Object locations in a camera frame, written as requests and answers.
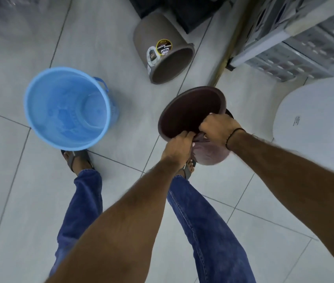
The person's right hand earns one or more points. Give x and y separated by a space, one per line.
218 129

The person's left hand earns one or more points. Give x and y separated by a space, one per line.
178 149

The person's left fingers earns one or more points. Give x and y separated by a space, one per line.
189 135

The person's right fingers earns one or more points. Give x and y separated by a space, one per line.
208 120

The dark brown plastic bucket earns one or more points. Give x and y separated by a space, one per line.
191 117

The person's right forearm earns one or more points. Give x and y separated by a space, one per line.
299 185

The person's left forearm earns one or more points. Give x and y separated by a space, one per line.
119 229

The black wrist band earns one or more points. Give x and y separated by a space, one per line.
233 136

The person's right sandal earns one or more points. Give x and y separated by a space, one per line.
188 168

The person's sandal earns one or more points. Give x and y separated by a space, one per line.
77 160
188 168

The brass floor strip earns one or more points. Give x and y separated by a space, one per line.
231 44

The grey-brown plastic bucket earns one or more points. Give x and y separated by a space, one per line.
162 47

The person's blue jeans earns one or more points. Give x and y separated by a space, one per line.
208 232

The person's left sandal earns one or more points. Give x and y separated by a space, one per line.
77 160

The black floor mat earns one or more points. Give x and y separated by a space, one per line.
181 8

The grey plastic crate rack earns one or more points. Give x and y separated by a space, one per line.
293 35

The light blue plastic bucket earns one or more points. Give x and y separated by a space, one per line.
68 109

